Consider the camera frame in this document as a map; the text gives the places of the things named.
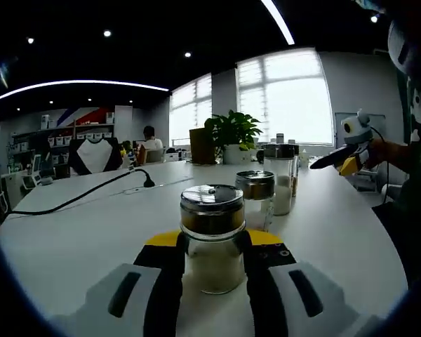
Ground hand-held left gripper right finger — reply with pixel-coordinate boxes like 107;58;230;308
236;230;380;337

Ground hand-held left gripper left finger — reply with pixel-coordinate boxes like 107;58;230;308
51;230;189;337

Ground tall seasoning bottle brown contents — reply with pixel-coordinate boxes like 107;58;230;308
290;143;300;197

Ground tall seasoning bottle cream contents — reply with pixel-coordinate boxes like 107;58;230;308
262;143;295;216

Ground small seasoning bottle white contents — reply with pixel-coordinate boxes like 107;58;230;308
234;171;276;232

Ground small seasoning bottle beige contents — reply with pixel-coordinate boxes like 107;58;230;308
179;184;246;295

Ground person's right hand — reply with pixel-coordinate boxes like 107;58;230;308
363;138;391;172

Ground bright window with blinds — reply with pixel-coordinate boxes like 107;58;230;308
235;48;334;145
169;72;213;147

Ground person's green shirt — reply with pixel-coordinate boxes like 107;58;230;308
371;66;421;292

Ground white chest device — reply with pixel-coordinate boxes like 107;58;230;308
387;17;421;77

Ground green plant in white pot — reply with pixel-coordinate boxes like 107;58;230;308
203;110;264;165

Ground brown paper bag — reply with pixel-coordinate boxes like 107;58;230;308
189;128;217;165

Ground curved ceiling light strip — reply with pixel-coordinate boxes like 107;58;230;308
261;0;295;46
0;79;170;104

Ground black and white raglan shirt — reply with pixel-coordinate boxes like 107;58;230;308
68;137;123;176

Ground row of white storage boxes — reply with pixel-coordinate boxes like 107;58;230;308
47;132;113;145

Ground white office chair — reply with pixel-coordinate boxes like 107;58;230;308
20;153;45;190

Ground grey storage shelf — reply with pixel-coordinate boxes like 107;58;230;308
10;117;116;166

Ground group of ceiling spotlights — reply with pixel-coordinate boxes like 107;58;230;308
26;14;378;106

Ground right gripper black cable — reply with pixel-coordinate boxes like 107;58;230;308
370;128;391;204

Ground black power cable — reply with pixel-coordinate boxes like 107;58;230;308
6;168;156;216

